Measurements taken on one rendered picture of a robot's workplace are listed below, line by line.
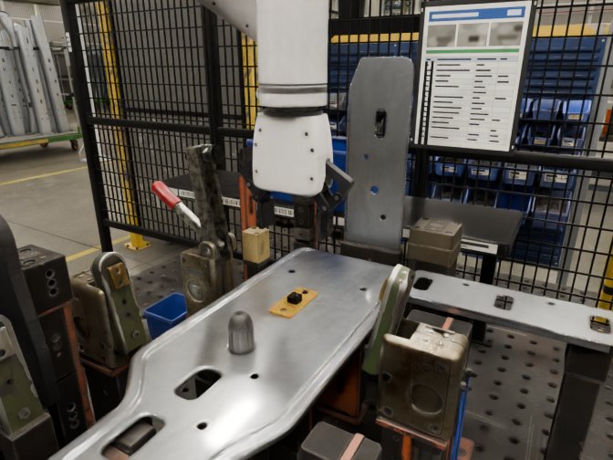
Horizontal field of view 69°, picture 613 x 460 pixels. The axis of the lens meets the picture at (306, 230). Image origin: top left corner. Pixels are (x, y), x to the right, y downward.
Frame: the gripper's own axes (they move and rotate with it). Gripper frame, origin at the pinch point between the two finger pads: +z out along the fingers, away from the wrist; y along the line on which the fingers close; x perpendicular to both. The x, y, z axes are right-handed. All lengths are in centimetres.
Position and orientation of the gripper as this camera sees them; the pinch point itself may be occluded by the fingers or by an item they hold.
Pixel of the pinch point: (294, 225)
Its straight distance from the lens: 61.3
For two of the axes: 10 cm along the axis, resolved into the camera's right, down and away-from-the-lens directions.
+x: 5.0, -3.0, 8.1
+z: 0.0, 9.4, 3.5
